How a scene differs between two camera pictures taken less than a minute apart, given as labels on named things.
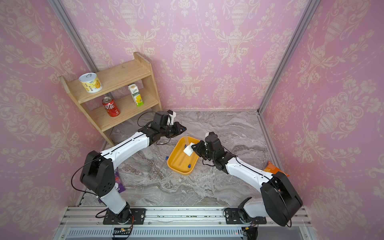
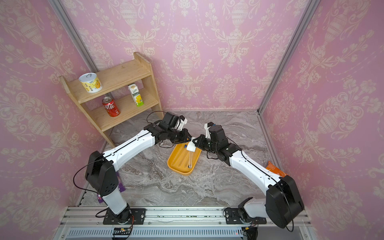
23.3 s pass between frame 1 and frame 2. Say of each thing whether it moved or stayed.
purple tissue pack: stayed
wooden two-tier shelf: stayed
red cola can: stayed
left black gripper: moved
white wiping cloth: moved
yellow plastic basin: stayed
